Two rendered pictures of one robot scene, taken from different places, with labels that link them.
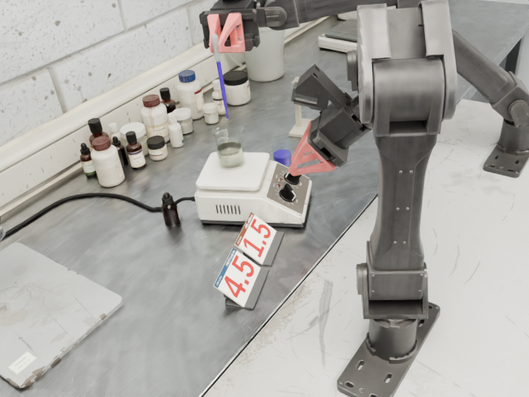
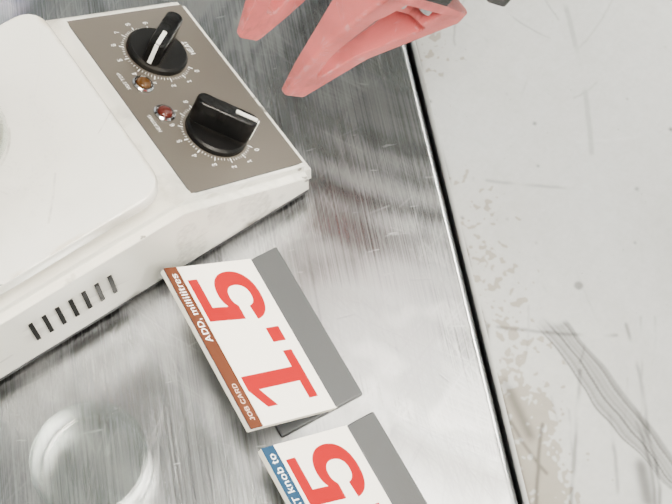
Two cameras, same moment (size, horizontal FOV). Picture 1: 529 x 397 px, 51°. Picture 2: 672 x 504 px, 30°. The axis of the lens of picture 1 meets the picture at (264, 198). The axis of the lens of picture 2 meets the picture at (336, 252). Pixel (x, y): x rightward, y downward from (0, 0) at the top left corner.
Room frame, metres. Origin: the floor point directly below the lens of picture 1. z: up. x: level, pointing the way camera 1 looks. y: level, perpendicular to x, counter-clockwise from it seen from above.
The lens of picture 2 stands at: (0.59, 0.15, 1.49)
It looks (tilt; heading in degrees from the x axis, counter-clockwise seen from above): 66 degrees down; 310
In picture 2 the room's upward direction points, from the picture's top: 1 degrees clockwise
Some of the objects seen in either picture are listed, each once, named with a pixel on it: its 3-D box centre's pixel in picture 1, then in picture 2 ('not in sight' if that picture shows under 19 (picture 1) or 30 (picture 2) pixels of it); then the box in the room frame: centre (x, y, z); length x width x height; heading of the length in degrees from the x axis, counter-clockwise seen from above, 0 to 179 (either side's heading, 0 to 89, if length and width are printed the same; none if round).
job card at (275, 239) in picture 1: (260, 238); (262, 334); (0.76, 0.02, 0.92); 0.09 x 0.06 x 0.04; 160
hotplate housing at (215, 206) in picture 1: (249, 189); (54, 177); (0.88, 0.03, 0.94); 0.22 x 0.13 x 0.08; 76
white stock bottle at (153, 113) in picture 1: (155, 118); not in sight; (1.20, 0.24, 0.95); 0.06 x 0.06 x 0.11
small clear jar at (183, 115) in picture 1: (183, 120); not in sight; (1.23, 0.18, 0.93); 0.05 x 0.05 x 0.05
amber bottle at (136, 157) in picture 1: (134, 150); not in sight; (1.09, 0.27, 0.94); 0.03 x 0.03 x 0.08
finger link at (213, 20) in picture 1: (226, 38); not in sight; (0.93, 0.03, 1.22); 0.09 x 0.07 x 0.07; 164
